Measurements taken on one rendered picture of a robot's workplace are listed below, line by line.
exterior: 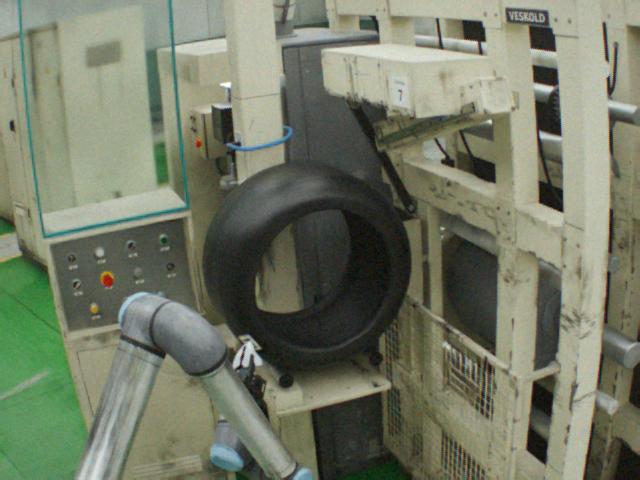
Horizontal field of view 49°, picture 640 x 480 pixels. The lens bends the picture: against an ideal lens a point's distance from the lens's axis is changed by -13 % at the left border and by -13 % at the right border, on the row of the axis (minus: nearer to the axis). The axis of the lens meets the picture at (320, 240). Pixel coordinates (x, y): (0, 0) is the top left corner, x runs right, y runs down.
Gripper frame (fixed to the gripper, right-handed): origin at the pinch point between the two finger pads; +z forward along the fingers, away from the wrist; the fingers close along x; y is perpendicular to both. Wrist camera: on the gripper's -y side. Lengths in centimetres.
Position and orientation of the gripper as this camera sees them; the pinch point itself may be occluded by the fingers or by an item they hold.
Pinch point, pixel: (246, 344)
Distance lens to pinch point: 219.8
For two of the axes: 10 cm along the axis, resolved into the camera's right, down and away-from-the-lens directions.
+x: 7.8, -2.3, -5.8
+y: 6.0, 5.4, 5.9
